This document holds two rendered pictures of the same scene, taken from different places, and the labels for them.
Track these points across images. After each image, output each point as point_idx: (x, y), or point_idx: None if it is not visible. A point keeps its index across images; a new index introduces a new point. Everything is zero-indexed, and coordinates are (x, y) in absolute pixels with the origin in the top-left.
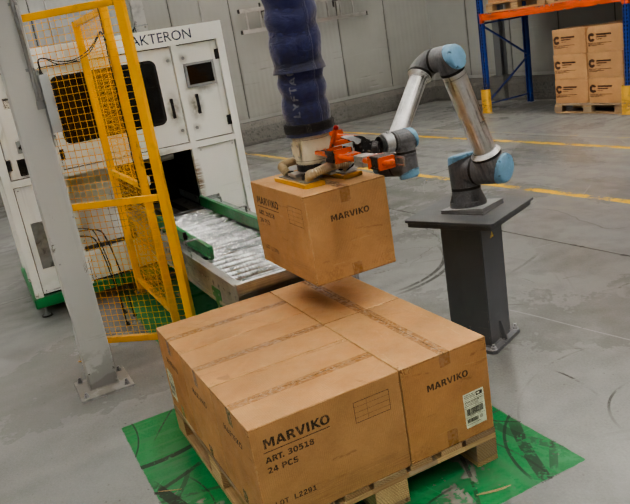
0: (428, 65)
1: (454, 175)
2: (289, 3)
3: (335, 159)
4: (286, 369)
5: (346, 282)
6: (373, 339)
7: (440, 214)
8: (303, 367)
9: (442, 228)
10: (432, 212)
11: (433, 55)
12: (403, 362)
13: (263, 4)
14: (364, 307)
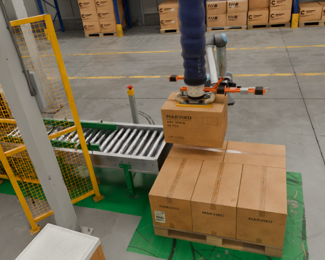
0: (214, 42)
1: (209, 85)
2: (202, 23)
3: (224, 92)
4: (248, 185)
5: None
6: (254, 160)
7: None
8: (253, 181)
9: None
10: None
11: (217, 38)
12: (281, 164)
13: (187, 23)
14: (223, 149)
